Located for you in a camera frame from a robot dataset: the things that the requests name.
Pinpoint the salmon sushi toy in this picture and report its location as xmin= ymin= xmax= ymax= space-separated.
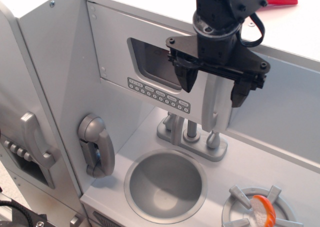
xmin=250 ymin=195 xmax=276 ymax=227

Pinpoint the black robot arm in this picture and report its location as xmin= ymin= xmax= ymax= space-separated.
xmin=166 ymin=0 xmax=271 ymax=108

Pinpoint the grey ice dispenser panel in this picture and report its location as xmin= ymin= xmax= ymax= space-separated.
xmin=0 ymin=134 xmax=55 ymax=189

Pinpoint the grey toy telephone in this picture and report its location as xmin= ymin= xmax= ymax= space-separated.
xmin=77 ymin=113 xmax=115 ymax=179

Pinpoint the white toy microwave door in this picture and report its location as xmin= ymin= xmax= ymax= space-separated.
xmin=87 ymin=2 xmax=210 ymax=125

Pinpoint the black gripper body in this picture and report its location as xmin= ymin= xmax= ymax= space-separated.
xmin=166 ymin=35 xmax=271 ymax=80

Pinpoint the grey stove burner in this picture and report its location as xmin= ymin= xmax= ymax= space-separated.
xmin=221 ymin=185 xmax=304 ymax=227

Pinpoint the white toy kitchen cabinet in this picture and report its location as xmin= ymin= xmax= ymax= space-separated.
xmin=0 ymin=0 xmax=320 ymax=227

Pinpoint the black cable bottom left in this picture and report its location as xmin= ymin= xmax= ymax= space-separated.
xmin=0 ymin=201 xmax=47 ymax=227

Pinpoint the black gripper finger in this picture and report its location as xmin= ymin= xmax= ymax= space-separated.
xmin=230 ymin=73 xmax=265 ymax=108
xmin=173 ymin=58 xmax=199 ymax=93

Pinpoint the grey toy faucet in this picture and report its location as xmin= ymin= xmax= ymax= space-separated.
xmin=157 ymin=112 xmax=228 ymax=162

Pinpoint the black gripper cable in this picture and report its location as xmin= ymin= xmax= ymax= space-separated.
xmin=239 ymin=11 xmax=266 ymax=48

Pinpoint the silver round sink bowl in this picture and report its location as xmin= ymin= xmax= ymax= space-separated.
xmin=124 ymin=149 xmax=208 ymax=224

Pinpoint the grey fridge door handle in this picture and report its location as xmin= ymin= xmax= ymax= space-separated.
xmin=20 ymin=111 xmax=56 ymax=169

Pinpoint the grey oven handle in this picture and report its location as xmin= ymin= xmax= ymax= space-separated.
xmin=69 ymin=215 xmax=82 ymax=227

